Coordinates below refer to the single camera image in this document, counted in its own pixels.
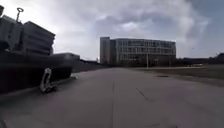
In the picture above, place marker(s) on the glass-fronted office building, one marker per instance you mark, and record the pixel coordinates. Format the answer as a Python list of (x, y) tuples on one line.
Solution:
[(140, 50)]

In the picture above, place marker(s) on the thin pole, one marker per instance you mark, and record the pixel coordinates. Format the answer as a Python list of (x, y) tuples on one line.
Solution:
[(147, 61)]

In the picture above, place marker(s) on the grey concrete pavement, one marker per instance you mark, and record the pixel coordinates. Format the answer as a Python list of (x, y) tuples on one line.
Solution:
[(123, 103)]

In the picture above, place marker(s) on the low flat building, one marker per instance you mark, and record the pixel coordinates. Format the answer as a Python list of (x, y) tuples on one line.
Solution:
[(68, 56)]

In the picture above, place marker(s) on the large dark building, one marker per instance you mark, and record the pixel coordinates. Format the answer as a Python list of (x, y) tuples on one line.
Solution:
[(38, 38)]

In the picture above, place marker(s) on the distant row of trees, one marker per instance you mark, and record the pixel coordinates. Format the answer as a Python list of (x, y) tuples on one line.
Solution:
[(200, 61)]

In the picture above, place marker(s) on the grass strip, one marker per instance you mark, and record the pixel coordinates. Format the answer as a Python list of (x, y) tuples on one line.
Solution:
[(200, 71)]

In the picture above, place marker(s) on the dark hedge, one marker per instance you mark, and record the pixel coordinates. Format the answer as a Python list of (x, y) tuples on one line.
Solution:
[(23, 73)]

